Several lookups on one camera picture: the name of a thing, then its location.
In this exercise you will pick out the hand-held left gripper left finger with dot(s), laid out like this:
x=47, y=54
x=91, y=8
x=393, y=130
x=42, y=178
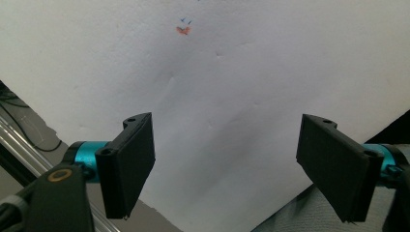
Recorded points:
x=127, y=167

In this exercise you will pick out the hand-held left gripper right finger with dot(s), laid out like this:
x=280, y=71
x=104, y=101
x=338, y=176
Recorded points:
x=335, y=167

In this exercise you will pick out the silver metal rail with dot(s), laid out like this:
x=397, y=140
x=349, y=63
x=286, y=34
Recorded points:
x=19, y=146

